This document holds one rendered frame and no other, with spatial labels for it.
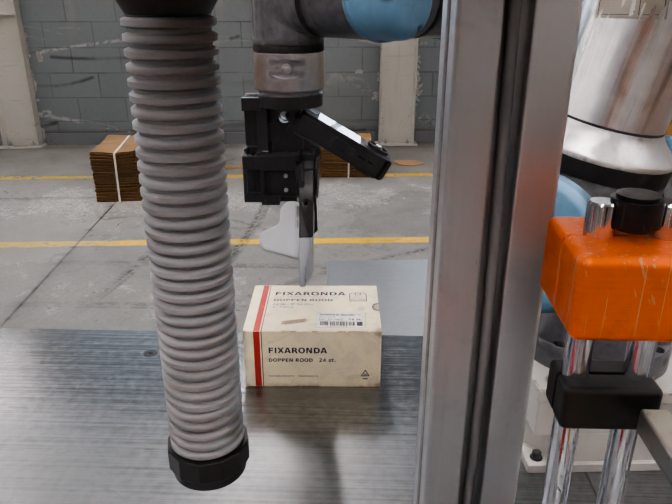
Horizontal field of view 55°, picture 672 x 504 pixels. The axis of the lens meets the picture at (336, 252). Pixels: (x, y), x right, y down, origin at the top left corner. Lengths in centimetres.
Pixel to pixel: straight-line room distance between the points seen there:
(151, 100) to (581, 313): 15
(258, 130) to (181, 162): 49
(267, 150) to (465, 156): 48
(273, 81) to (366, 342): 31
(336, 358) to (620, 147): 42
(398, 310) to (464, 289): 68
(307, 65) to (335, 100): 497
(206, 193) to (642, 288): 15
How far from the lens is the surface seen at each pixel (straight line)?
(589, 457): 71
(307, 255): 69
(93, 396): 82
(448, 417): 31
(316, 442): 70
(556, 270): 24
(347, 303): 81
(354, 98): 566
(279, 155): 71
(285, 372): 78
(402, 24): 60
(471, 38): 25
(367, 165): 71
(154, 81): 22
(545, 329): 67
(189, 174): 23
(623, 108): 49
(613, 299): 22
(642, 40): 48
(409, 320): 93
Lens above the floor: 127
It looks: 22 degrees down
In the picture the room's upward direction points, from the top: straight up
